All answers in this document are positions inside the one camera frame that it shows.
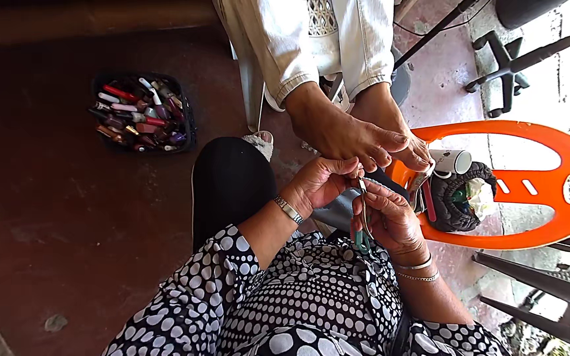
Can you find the person's right hand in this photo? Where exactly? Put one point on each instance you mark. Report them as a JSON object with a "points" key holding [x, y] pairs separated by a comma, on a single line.
{"points": [[400, 225]]}

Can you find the person's left hand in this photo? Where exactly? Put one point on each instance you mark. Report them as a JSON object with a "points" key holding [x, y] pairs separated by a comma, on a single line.
{"points": [[317, 185]]}

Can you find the person's left thumb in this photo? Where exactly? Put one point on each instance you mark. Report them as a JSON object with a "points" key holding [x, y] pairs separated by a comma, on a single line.
{"points": [[343, 165]]}

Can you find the person's right fingers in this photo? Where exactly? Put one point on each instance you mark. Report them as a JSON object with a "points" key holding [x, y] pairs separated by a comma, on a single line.
{"points": [[357, 212]]}

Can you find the person's right thumb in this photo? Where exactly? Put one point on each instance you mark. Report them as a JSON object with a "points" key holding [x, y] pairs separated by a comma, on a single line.
{"points": [[381, 202]]}

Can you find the person's right index finger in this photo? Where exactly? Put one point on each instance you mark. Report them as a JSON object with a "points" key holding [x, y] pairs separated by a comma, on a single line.
{"points": [[380, 189]]}

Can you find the person's left fingers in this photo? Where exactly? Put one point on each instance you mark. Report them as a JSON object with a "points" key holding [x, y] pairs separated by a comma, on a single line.
{"points": [[353, 179]]}

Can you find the person's right forearm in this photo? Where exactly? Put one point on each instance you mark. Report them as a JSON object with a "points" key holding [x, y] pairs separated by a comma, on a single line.
{"points": [[431, 289]]}

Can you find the person's left forearm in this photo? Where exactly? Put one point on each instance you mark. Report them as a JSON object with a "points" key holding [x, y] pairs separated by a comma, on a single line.
{"points": [[267, 232]]}

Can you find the pink nail file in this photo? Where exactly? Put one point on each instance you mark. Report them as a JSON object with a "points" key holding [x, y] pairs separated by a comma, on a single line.
{"points": [[429, 200]]}

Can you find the black quilted pouch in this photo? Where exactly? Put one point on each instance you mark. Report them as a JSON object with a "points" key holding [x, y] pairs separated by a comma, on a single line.
{"points": [[447, 207]]}

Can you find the white mug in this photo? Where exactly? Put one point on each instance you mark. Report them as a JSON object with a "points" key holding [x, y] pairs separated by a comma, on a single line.
{"points": [[451, 161]]}

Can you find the white fluffy slipper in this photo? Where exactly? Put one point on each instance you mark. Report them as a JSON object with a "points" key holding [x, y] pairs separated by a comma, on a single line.
{"points": [[262, 144]]}

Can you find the person's body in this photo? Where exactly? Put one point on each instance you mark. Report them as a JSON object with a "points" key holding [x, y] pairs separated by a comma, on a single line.
{"points": [[314, 301]]}

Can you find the crumpled white plastic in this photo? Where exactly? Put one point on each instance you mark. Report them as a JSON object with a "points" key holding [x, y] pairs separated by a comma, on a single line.
{"points": [[481, 198]]}

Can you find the grey bucket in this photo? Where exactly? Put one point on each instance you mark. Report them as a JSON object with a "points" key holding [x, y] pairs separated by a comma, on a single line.
{"points": [[401, 81]]}

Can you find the white plastic chair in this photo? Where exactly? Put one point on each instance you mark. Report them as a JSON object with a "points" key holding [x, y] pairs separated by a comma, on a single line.
{"points": [[251, 89]]}

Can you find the black metal pole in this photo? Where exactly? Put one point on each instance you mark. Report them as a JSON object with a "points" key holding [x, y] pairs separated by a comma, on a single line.
{"points": [[433, 33]]}

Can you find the black plastic basket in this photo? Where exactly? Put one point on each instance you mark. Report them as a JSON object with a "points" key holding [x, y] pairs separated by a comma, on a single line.
{"points": [[186, 94]]}

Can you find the grey plastic chair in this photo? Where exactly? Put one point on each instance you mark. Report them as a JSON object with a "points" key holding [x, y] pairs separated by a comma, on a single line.
{"points": [[537, 282]]}

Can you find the black office chair base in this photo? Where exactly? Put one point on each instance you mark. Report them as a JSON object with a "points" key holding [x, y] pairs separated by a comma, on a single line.
{"points": [[507, 67]]}

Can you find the pile of nail polish bottles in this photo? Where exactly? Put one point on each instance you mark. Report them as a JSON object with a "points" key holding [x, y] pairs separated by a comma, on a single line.
{"points": [[141, 116]]}

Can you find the dark round container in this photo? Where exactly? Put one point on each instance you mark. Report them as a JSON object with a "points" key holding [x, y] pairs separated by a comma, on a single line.
{"points": [[517, 10]]}

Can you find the brown wooden furniture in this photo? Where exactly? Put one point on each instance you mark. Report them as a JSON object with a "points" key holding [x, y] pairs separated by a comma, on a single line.
{"points": [[67, 22]]}

